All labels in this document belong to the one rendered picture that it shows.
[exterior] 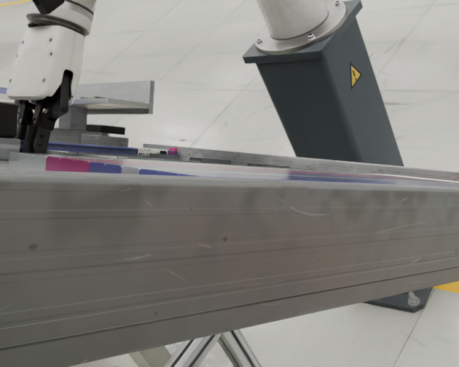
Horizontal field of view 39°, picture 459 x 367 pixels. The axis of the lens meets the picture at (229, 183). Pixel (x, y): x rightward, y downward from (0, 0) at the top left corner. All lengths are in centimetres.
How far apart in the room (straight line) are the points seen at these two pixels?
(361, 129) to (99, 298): 117
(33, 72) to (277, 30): 56
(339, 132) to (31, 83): 67
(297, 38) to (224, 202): 103
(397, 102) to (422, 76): 16
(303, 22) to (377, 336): 75
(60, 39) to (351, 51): 65
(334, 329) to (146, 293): 142
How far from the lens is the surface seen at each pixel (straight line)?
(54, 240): 21
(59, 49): 87
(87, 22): 91
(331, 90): 128
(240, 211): 26
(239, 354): 142
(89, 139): 108
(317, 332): 166
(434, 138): 210
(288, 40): 128
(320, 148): 139
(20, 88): 90
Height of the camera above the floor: 122
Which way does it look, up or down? 33 degrees down
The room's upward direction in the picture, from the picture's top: 28 degrees counter-clockwise
